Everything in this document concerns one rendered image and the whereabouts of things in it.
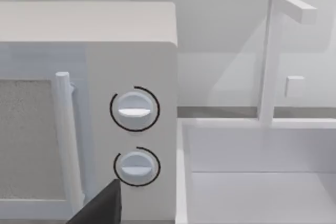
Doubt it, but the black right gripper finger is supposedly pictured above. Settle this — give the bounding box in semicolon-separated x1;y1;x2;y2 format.
65;178;123;224

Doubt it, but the white microwave knob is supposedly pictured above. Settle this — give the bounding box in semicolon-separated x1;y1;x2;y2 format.
114;91;155;125
117;152;156;180

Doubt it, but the microwave oven door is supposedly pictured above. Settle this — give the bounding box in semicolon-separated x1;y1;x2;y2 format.
0;43;91;213

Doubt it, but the white sink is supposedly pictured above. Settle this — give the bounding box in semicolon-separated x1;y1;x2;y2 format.
175;118;336;224

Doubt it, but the pale microwave oven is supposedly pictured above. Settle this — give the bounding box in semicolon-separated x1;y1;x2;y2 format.
0;1;179;221

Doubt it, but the tall white tap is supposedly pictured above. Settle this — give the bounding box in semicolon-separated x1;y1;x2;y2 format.
258;0;318;125

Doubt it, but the white microwave door handle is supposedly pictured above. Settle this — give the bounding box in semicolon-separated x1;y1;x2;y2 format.
55;71;86;214

